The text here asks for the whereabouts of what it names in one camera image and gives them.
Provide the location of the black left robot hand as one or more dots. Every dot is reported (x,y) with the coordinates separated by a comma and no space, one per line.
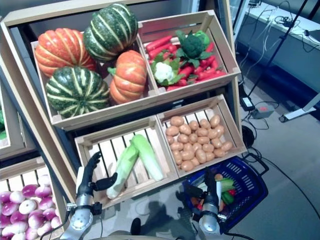
(87,175)

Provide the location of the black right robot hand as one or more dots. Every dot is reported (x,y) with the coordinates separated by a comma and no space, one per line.
(211,192)

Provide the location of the blue plastic shopping basket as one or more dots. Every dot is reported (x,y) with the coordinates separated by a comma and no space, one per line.
(247,185)

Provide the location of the dark green pepper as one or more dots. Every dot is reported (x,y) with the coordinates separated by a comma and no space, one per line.
(227,197)

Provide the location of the light green cucumber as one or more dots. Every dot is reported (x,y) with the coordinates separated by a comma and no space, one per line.
(226,184)

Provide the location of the small red pepper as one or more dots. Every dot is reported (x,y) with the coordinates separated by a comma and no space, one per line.
(232,192)

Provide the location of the wooden cabbage crate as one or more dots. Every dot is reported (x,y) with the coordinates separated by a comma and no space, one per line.
(107,152)

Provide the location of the brown potato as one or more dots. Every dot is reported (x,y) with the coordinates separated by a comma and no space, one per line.
(187,165)
(183,138)
(200,156)
(176,146)
(210,156)
(177,121)
(196,147)
(187,146)
(213,134)
(187,155)
(202,131)
(227,146)
(220,130)
(178,157)
(195,162)
(172,130)
(208,148)
(216,143)
(203,140)
(185,129)
(204,123)
(170,139)
(219,152)
(215,120)
(193,138)
(193,125)

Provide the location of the green napa cabbage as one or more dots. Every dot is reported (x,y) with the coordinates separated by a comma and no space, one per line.
(123,170)
(147,157)

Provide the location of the purple white turnip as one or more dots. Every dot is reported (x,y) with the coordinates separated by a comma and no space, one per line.
(5,196)
(18,227)
(49,214)
(30,190)
(42,191)
(55,222)
(46,203)
(17,196)
(35,218)
(18,236)
(32,233)
(6,232)
(27,206)
(18,217)
(44,228)
(4,221)
(45,180)
(9,208)

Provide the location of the wooden turnip crate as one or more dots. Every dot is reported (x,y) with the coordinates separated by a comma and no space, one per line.
(22,170)

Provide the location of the wooden potato crate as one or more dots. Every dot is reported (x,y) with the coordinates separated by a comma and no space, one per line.
(232,130)

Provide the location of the wooden pumpkin crate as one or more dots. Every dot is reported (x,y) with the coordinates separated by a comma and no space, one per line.
(105,111)

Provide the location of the wooden side crate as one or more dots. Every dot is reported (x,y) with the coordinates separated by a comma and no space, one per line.
(17,142)

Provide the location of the green striped pumpkin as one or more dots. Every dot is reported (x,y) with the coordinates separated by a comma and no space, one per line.
(77,91)
(111,32)

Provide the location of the grey box red button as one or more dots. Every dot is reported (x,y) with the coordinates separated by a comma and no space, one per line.
(262,111)

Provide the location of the black power adapter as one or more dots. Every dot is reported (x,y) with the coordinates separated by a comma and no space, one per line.
(247,102)

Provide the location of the green leafy vegetable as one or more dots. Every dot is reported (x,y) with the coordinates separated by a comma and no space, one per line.
(1,122)

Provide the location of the small orange striped pumpkin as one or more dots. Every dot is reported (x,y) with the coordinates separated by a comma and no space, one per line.
(128,76)

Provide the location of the red carrot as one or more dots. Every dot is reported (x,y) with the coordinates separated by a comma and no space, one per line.
(204,62)
(186,71)
(158,42)
(160,50)
(175,88)
(210,47)
(215,64)
(211,75)

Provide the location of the white desk leg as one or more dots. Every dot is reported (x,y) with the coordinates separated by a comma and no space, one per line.
(300,111)

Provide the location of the large orange striped pumpkin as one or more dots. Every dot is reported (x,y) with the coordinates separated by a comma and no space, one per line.
(61,51)

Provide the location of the white cauliflower with leaves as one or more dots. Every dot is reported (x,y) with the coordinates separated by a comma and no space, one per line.
(163,71)

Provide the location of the wooden carrot crate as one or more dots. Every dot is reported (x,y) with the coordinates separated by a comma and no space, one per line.
(225,52)

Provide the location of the dark green broccoli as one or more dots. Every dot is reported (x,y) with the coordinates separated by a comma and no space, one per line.
(192,45)

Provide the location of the white blue counter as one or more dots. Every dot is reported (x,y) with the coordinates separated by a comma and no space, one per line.
(275,52)

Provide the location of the light green broccoli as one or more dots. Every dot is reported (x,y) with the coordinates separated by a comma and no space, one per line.
(203,37)

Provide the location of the black tripod pole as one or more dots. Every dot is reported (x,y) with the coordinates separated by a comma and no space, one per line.
(287,35)

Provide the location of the wooden shelf frame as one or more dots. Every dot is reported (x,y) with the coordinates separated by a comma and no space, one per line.
(50,13)

